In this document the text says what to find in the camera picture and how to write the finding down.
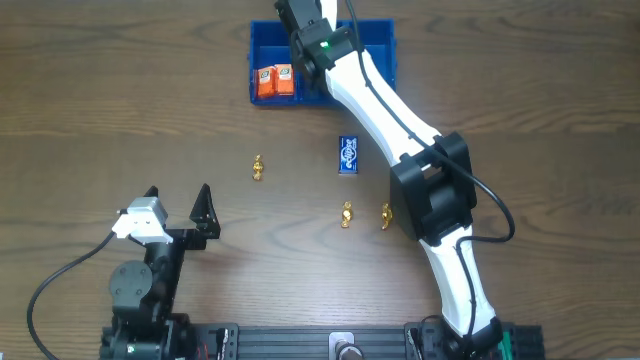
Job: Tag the gold candy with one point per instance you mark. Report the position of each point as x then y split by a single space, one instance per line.
386 215
257 167
346 215

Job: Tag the mounting rail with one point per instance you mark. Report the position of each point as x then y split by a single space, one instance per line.
290 342

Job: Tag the orange candy box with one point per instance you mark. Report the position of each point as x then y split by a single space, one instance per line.
284 80
265 84

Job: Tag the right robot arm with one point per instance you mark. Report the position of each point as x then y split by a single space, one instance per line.
380 115

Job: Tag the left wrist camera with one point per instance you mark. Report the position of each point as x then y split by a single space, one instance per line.
145 217

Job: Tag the blue candy pack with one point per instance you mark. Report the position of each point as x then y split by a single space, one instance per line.
348 155

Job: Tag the blue tray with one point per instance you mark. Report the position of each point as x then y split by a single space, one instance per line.
270 55

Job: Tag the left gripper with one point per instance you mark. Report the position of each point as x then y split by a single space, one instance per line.
192 239

